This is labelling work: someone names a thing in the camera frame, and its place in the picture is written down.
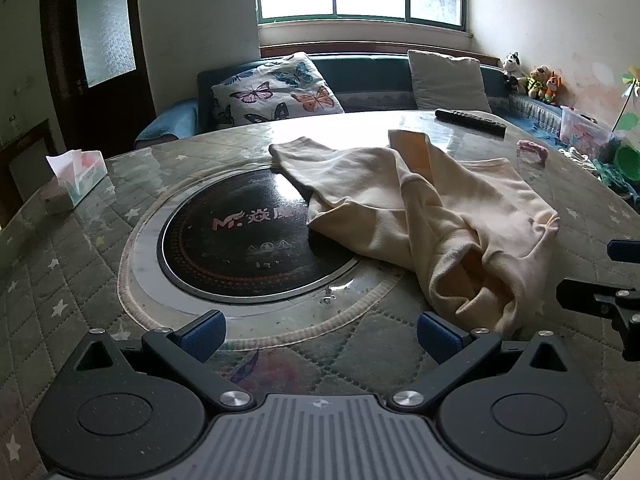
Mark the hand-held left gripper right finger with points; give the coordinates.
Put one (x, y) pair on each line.
(440, 336)

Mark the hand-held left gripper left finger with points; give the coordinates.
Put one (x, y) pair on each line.
(202, 337)

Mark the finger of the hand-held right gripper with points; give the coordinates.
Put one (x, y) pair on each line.
(625, 251)
(585, 296)

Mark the cream knit garment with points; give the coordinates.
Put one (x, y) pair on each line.
(450, 200)

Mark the green patterned cloth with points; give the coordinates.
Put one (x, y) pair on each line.
(612, 175)

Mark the round black induction cooker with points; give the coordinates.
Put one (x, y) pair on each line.
(225, 260)

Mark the green plastic bowl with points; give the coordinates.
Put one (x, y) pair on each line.
(630, 160)

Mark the white crumpled cloth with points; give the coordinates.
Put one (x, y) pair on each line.
(577, 157)

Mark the clear plastic storage box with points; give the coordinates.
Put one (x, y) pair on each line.
(582, 127)

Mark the colourful pinwheel toy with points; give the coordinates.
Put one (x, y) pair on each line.
(631, 85)

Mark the tissue box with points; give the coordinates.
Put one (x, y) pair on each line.
(85, 180)

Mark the black remote control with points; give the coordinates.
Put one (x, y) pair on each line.
(470, 120)

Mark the plain white pillow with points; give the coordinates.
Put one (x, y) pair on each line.
(445, 80)

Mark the dark wooden door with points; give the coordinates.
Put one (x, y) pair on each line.
(115, 105)

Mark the butterfly print pillow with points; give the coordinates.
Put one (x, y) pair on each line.
(270, 90)

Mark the dark wooden furniture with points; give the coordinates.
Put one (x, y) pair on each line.
(6, 170)

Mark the blue sofa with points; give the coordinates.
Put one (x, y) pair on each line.
(370, 75)

